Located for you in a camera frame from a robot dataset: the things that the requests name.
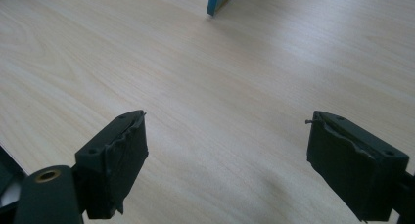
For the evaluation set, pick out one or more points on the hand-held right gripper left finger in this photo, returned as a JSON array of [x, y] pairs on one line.
[[111, 171]]

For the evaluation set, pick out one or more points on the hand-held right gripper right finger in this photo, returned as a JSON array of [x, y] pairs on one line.
[[354, 171]]

